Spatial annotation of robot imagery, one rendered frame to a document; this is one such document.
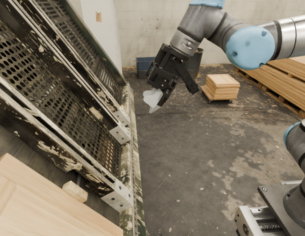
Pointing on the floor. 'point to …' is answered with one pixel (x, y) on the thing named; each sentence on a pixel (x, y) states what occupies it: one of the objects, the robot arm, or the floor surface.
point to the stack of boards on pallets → (284, 82)
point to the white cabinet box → (104, 26)
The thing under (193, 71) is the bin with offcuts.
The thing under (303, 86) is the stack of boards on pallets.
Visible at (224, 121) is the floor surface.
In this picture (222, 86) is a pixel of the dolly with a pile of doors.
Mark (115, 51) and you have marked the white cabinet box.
